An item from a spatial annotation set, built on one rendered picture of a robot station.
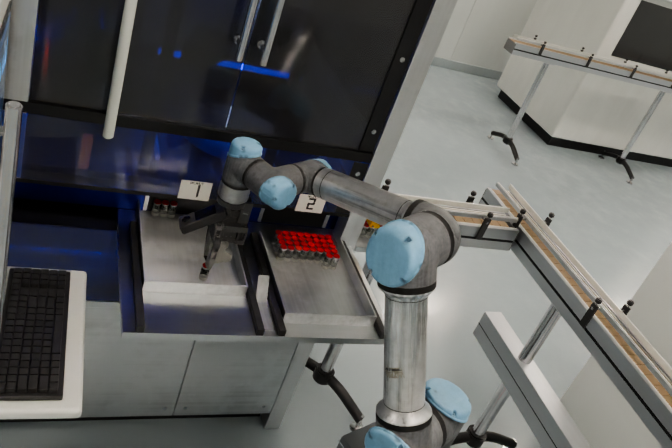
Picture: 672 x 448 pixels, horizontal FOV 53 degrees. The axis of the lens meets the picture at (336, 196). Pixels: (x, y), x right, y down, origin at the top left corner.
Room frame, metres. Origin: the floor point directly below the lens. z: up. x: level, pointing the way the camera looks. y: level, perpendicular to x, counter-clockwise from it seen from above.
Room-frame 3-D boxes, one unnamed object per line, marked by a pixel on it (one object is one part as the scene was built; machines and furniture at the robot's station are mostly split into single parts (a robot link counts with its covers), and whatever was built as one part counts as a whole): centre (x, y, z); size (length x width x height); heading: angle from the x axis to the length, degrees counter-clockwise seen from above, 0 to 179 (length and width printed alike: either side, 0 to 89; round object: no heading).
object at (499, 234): (2.08, -0.34, 0.92); 0.69 x 0.15 x 0.16; 117
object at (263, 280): (1.33, 0.07, 0.91); 0.14 x 0.03 x 0.06; 28
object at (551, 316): (1.99, -0.86, 0.46); 0.09 x 0.09 x 0.77; 27
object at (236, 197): (1.38, 0.23, 1.16); 0.08 x 0.08 x 0.05
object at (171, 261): (1.45, 0.32, 0.90); 0.34 x 0.26 x 0.04; 27
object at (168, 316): (1.47, 0.14, 0.87); 0.70 x 0.48 x 0.02; 117
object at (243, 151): (1.38, 0.23, 1.24); 0.09 x 0.08 x 0.11; 57
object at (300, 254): (1.60, 0.02, 0.90); 0.18 x 0.02 x 0.05; 117
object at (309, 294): (1.53, -0.02, 0.90); 0.34 x 0.26 x 0.04; 27
